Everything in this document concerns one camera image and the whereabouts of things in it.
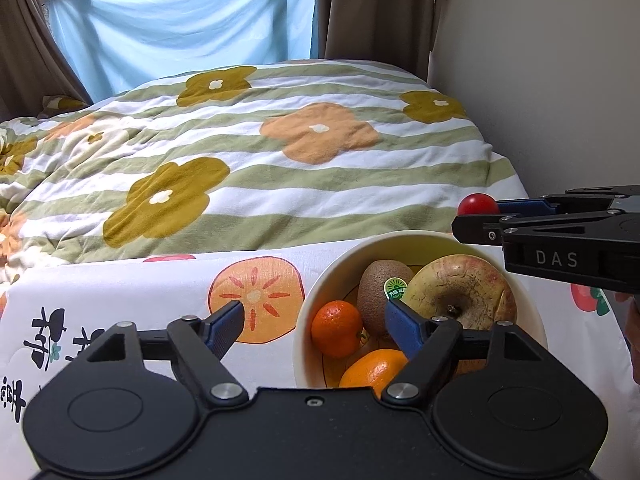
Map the white fruit-printed tablecloth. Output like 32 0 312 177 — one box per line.
0 245 631 436

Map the red cherry tomato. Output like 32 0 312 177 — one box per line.
459 193 501 217

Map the wrinkled yellow-red apple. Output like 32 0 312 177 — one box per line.
401 255 518 376

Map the brown curtain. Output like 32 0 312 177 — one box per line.
0 0 93 123
315 0 441 83

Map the cream bowl with yellow inside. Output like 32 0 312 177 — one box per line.
292 230 548 391

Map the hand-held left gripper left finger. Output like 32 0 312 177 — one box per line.
75 300 249 408

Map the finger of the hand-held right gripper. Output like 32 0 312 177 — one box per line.
496 186 640 215
451 212 507 247

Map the small mandarin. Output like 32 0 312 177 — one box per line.
311 300 364 359

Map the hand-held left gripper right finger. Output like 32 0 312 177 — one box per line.
382 299 543 406

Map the large orange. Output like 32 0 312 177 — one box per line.
339 349 410 389

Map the brown kiwi with sticker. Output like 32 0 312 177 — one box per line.
357 259 416 338

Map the floral striped blanket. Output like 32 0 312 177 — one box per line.
0 59 531 266

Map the light blue window cloth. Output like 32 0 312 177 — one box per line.
47 0 318 103

